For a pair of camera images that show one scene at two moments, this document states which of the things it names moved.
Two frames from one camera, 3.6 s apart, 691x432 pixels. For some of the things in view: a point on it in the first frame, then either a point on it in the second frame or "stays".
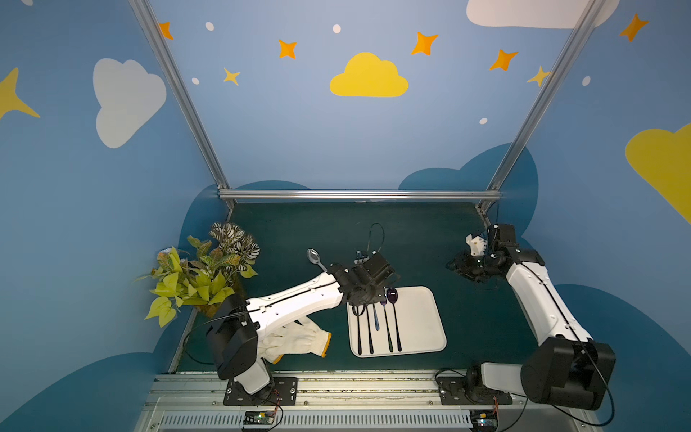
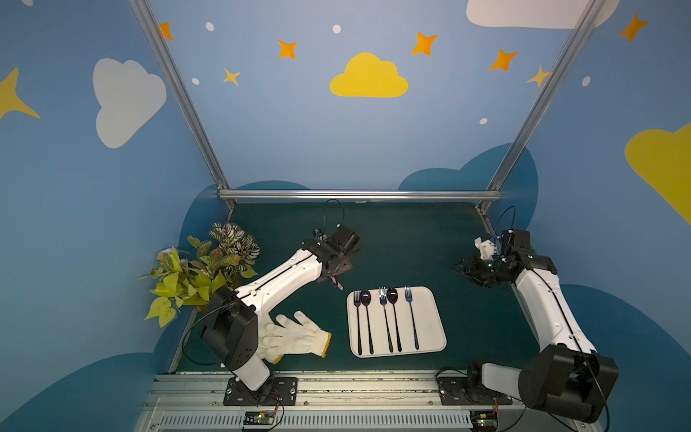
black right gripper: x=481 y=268 stays
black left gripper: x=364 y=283 to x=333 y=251
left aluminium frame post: x=166 y=54 stays
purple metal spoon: x=370 y=332 stays
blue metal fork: x=376 y=319 to x=408 y=298
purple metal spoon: x=391 y=297 stays
